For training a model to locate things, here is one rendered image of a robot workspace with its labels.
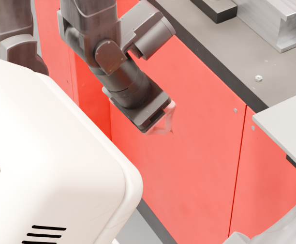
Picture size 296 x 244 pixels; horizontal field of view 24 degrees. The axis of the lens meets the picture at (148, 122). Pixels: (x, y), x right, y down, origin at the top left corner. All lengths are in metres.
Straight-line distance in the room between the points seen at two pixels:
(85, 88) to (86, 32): 1.13
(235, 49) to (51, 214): 0.95
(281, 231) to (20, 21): 0.39
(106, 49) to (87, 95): 1.13
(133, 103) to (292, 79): 0.47
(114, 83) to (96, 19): 0.13
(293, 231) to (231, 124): 0.90
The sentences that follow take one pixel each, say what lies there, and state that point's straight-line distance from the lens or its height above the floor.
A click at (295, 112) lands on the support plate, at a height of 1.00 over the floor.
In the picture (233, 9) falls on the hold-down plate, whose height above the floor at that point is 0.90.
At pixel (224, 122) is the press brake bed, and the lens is 1.53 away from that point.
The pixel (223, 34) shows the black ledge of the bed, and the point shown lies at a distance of 1.52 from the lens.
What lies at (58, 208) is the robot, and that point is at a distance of 0.58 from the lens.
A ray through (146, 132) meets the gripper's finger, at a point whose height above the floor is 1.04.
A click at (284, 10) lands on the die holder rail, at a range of 1.44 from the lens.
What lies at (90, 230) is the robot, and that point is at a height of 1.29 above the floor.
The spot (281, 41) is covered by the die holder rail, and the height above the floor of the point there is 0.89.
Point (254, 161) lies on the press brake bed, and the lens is 1.49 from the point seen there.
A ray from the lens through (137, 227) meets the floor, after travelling 2.24.
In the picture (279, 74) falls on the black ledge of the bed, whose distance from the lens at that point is 1.43.
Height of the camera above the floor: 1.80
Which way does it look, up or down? 45 degrees down
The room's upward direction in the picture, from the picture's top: straight up
